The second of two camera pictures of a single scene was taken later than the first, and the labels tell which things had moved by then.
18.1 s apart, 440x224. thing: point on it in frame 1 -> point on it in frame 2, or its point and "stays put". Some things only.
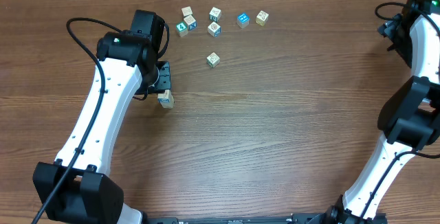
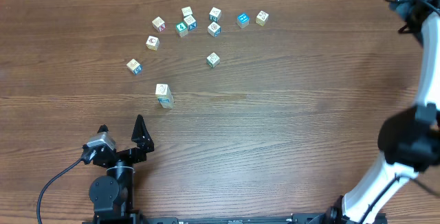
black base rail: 255,219 stays put
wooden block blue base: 166,102 stays put
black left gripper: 163,79 -> 143,143
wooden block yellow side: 262,18 stays put
